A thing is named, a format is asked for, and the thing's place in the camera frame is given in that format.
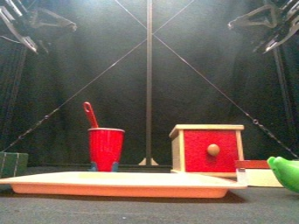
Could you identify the green box with white stripes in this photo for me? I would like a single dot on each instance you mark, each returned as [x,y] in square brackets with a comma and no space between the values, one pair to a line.
[13,164]

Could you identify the wooden drawer box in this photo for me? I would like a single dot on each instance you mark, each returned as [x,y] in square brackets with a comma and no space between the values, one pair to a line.
[206,127]

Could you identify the blue toy piece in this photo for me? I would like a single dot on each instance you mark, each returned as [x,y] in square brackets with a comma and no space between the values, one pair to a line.
[93,167]

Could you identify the grey metal frame pole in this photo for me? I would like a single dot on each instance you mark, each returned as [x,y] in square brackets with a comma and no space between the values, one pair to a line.
[148,87]

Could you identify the cream plastic tray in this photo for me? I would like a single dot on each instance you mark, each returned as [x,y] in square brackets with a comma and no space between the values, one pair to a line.
[116,179]

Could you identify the green plastic toy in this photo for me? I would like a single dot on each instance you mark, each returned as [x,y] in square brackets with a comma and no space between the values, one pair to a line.
[287,172]

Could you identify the red plastic cup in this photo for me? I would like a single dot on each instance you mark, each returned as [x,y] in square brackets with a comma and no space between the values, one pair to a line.
[104,148]

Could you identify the black cloth backdrop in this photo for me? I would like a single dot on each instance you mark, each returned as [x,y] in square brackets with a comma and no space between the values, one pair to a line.
[187,96]

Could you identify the red drawer with wooden knob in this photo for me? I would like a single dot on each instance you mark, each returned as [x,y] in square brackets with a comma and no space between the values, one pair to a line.
[202,157]

